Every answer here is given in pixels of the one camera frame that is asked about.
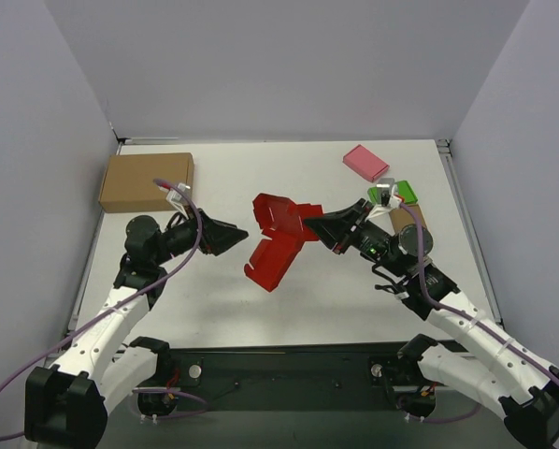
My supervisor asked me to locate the pink paper box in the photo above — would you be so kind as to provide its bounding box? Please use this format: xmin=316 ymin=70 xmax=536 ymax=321
xmin=342 ymin=144 xmax=390 ymax=182

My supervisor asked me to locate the green paper box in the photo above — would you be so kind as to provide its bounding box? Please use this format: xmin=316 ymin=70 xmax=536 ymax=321
xmin=367 ymin=178 xmax=418 ymax=207

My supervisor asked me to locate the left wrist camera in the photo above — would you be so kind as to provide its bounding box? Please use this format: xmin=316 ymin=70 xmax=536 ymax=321
xmin=165 ymin=182 xmax=192 ymax=213

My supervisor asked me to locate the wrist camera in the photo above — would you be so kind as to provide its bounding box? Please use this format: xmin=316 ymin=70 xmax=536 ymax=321
xmin=165 ymin=182 xmax=192 ymax=213
xmin=367 ymin=178 xmax=404 ymax=219

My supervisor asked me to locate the small brown cardboard box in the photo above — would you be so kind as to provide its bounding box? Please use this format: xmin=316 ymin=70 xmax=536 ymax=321
xmin=389 ymin=205 xmax=427 ymax=233

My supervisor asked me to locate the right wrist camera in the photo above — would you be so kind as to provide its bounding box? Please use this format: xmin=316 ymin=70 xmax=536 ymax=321
xmin=367 ymin=178 xmax=404 ymax=219

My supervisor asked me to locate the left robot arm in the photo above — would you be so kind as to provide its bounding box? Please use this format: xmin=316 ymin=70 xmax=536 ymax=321
xmin=24 ymin=210 xmax=249 ymax=448

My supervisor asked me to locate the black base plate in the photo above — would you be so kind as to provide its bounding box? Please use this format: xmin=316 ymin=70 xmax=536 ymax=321
xmin=120 ymin=342 xmax=453 ymax=413

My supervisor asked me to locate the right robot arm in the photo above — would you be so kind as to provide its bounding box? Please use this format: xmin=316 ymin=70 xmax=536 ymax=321
xmin=304 ymin=198 xmax=559 ymax=448

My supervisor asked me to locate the large brown cardboard box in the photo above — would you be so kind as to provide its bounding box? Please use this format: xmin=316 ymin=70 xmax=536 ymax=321
xmin=99 ymin=152 xmax=194 ymax=213

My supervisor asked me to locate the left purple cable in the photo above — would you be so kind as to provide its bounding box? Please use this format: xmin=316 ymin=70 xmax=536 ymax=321
xmin=0 ymin=177 xmax=202 ymax=441

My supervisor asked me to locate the red paper box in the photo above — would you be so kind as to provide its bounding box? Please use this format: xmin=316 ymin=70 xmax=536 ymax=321
xmin=244 ymin=193 xmax=323 ymax=292

